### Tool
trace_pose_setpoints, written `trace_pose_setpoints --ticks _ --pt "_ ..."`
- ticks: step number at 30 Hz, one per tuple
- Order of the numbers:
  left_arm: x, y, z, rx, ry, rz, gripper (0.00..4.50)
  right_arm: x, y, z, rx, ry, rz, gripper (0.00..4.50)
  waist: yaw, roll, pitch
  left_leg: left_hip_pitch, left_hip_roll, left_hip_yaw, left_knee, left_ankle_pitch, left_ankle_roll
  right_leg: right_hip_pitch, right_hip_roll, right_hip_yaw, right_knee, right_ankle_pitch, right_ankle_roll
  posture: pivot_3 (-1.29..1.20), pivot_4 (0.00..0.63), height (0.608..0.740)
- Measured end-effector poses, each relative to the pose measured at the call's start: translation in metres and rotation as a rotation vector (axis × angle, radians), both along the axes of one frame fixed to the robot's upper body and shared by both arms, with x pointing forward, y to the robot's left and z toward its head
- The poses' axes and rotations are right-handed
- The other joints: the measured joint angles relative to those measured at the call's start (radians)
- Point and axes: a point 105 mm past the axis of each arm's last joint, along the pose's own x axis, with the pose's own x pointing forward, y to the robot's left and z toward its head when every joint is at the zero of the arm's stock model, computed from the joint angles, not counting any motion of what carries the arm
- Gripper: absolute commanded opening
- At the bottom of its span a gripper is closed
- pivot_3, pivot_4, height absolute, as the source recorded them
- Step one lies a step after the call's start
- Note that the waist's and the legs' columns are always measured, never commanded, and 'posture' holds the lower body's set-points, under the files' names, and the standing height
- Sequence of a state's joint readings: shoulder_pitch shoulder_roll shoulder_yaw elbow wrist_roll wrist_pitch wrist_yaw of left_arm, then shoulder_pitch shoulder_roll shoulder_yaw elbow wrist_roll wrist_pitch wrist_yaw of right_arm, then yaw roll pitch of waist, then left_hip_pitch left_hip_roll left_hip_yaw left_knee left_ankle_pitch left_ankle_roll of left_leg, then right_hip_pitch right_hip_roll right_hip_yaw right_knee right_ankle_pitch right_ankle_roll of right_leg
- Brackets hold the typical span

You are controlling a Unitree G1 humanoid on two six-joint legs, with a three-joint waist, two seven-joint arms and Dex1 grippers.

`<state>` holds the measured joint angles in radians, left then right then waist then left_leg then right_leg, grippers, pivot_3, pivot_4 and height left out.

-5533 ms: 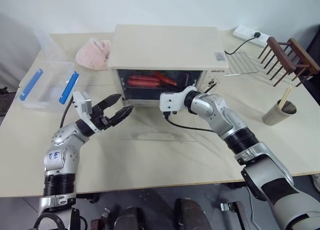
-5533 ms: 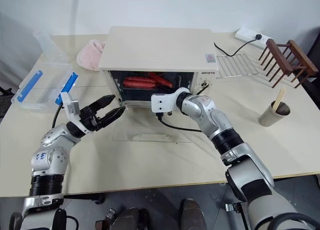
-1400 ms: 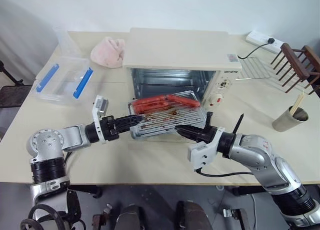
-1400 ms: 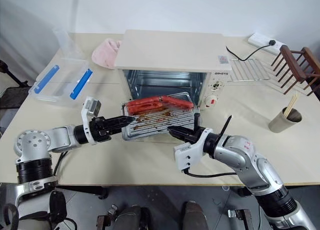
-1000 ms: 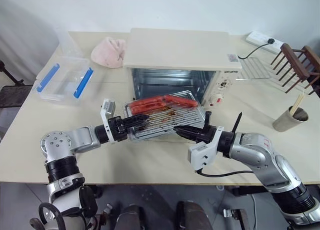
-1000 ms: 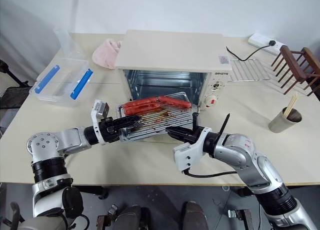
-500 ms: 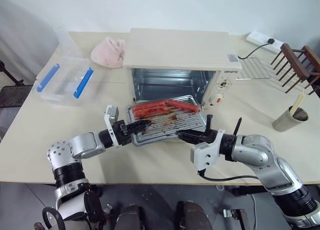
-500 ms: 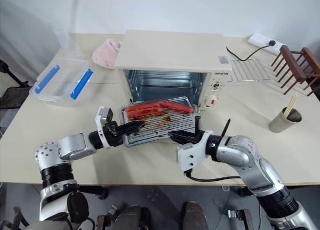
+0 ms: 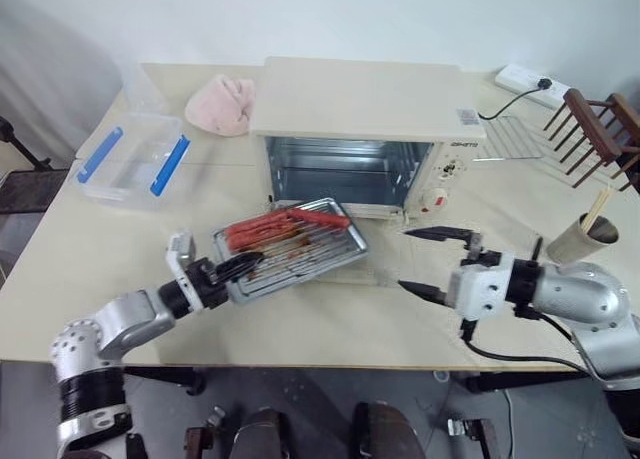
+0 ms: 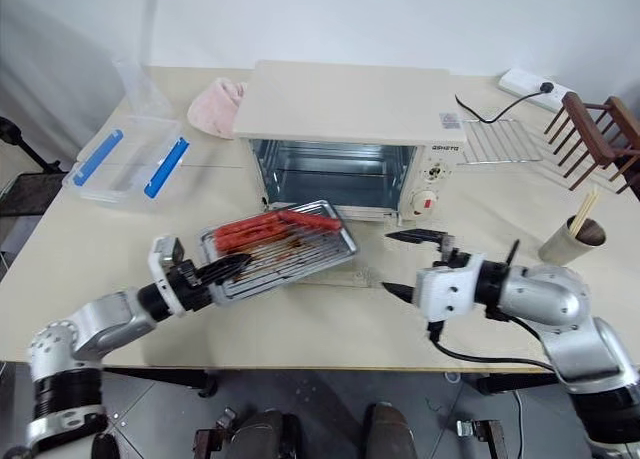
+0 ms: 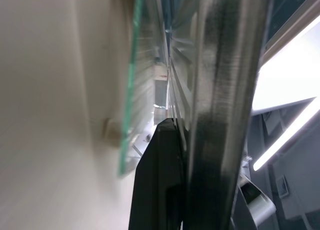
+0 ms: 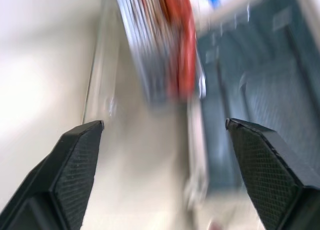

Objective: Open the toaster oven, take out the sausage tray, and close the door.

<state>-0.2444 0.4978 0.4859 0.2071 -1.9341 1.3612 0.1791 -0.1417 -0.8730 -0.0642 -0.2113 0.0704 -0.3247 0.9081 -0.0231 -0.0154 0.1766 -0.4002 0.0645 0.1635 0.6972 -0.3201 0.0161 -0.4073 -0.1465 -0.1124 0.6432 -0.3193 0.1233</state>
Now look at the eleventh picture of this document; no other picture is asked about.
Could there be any silver oven door handle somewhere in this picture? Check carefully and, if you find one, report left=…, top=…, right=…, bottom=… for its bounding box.
left=184, top=0, right=275, bottom=230

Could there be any beige toaster oven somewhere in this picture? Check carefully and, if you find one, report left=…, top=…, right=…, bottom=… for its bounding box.
left=0, top=0, right=141, bottom=230

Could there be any glass toaster oven door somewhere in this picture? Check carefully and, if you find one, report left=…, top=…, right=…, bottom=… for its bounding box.
left=116, top=0, right=198, bottom=178

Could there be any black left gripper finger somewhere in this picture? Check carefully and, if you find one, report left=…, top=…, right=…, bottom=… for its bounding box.
left=128, top=117, right=188, bottom=230

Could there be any white ceiling light panel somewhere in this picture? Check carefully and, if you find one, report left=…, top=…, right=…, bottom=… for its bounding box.
left=252, top=109, right=320, bottom=172
left=251, top=21, right=320, bottom=113

